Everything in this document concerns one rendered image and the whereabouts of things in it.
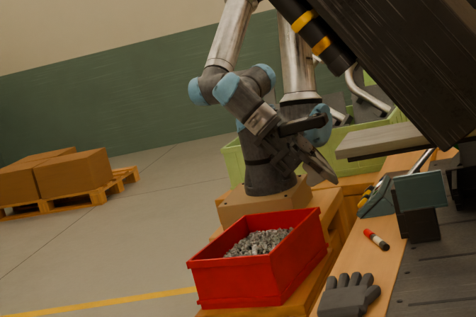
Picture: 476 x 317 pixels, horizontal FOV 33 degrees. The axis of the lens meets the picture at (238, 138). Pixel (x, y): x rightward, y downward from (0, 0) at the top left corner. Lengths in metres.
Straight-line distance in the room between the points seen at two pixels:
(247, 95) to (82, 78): 7.97
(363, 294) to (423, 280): 0.13
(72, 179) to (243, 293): 5.64
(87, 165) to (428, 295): 6.01
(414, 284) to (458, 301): 0.12
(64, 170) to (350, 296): 6.09
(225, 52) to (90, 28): 7.63
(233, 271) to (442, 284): 0.53
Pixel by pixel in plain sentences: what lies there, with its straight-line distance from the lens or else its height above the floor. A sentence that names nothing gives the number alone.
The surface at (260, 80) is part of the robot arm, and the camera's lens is 1.97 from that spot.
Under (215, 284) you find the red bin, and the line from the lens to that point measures 1.85.
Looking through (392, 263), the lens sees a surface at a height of 0.90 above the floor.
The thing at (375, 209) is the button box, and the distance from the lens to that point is 1.90.
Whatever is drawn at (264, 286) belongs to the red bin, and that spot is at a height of 0.85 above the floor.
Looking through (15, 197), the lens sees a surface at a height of 0.20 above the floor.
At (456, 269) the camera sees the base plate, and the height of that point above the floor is 0.90.
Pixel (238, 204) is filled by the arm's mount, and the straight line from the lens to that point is 2.23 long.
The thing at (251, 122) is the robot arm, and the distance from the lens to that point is 1.90.
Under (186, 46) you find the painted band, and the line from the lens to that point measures 9.32.
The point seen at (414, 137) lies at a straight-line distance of 1.56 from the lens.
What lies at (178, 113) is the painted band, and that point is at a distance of 9.47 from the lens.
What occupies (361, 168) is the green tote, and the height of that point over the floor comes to 0.81.
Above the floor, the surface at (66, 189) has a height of 0.19.
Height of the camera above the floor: 1.46
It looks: 10 degrees down
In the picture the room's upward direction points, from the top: 14 degrees counter-clockwise
